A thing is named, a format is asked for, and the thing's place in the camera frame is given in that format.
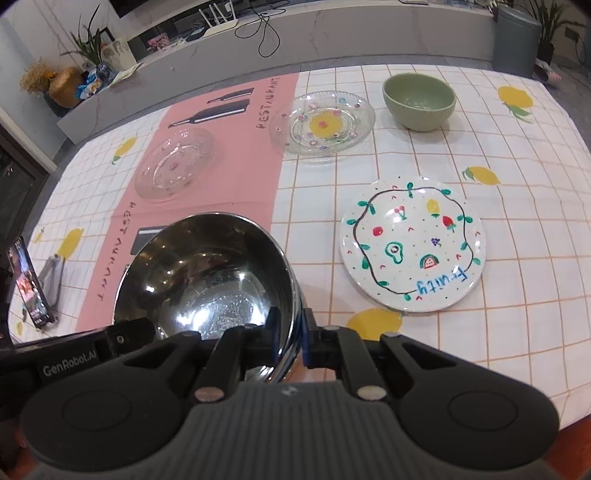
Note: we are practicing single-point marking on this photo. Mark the pink slippers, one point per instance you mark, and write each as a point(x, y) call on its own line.
point(547, 73)

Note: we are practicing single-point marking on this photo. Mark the gold vase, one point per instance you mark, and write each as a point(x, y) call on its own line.
point(67, 87)

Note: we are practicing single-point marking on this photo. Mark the lemon-print checked tablecloth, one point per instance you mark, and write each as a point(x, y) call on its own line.
point(517, 194)

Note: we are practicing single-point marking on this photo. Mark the stainless steel bowl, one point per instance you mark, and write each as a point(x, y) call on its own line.
point(207, 277)

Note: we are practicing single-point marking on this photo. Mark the grey marble cabinet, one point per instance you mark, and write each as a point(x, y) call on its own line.
point(351, 41)

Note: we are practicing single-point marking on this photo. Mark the black television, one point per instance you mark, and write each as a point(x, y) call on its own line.
point(138, 5)

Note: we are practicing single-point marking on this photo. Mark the plant in black pot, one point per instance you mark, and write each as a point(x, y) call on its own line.
point(547, 27)

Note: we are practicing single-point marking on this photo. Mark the pink placemat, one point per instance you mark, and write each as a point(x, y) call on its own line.
point(240, 184)

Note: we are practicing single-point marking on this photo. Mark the white fruit-print plate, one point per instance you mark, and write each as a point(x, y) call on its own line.
point(411, 244)

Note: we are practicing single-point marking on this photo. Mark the plant in white pot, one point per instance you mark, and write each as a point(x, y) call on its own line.
point(115, 55)

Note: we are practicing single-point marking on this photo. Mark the floral glass plate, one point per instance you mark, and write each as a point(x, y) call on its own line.
point(323, 122)

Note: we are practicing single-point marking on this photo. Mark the green ceramic bowl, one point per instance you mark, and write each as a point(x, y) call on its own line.
point(418, 104)

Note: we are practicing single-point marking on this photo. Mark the grey trash bin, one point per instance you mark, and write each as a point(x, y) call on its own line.
point(516, 41)

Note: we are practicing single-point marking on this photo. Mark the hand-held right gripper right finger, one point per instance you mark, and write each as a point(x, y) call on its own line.
point(310, 339)

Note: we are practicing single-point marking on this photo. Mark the metal phone stand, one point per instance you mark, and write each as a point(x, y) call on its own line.
point(51, 277)

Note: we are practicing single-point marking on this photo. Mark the dried yellow flowers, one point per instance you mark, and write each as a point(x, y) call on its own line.
point(37, 76)

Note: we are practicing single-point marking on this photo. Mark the clear glass plate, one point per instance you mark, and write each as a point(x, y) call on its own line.
point(175, 164)

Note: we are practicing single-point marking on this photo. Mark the white router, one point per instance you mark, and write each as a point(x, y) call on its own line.
point(221, 25)

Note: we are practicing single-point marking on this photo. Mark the blue snack packets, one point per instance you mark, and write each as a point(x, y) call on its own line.
point(94, 83)

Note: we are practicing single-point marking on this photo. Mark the black smartphone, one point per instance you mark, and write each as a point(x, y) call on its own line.
point(28, 281)

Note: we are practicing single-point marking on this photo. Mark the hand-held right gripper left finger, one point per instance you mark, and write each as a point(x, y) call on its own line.
point(231, 355)

